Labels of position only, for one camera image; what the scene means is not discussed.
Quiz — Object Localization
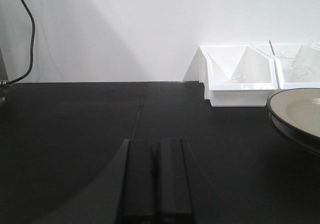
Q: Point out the white storage bin middle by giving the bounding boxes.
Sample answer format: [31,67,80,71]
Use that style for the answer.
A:
[249,43,320,90]

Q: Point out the glass beaker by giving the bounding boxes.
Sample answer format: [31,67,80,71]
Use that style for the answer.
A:
[282,42,320,79]

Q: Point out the red glass stirring rod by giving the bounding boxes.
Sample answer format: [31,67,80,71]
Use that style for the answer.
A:
[268,39,276,57]

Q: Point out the white storage bin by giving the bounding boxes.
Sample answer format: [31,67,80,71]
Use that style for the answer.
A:
[183,45,278,107]
[249,43,320,90]

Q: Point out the white storage bin left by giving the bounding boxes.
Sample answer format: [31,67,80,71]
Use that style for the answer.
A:
[183,45,278,107]

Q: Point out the black power cable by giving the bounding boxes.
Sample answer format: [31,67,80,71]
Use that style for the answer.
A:
[6,0,36,85]

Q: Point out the beige plate black rim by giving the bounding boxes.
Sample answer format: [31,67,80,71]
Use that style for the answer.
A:
[268,113,320,156]
[267,88,320,143]

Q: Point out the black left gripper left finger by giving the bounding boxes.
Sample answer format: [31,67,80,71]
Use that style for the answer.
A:
[37,139,156,224]

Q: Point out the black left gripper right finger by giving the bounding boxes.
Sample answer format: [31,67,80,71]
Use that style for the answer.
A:
[155,138,240,224]

